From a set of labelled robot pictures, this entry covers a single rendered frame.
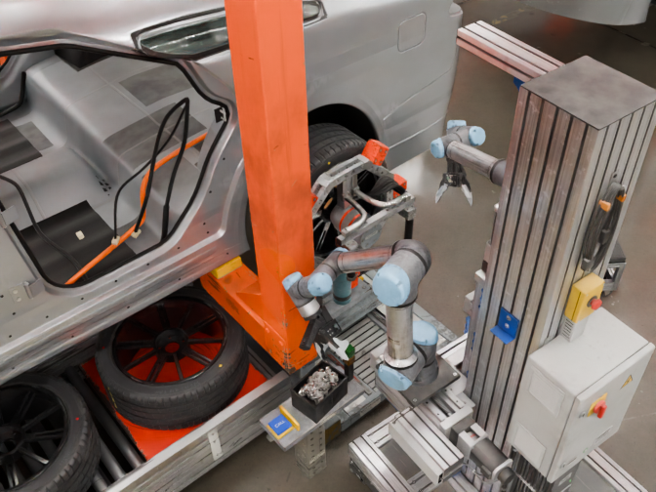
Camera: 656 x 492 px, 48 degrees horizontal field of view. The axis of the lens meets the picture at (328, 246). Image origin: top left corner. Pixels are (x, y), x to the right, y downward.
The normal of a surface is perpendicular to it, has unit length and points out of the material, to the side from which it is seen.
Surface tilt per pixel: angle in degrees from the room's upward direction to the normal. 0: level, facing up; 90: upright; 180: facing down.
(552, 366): 0
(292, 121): 90
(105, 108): 6
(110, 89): 6
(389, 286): 82
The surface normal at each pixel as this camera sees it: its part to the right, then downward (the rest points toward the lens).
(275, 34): 0.65, 0.51
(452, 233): -0.02, -0.73
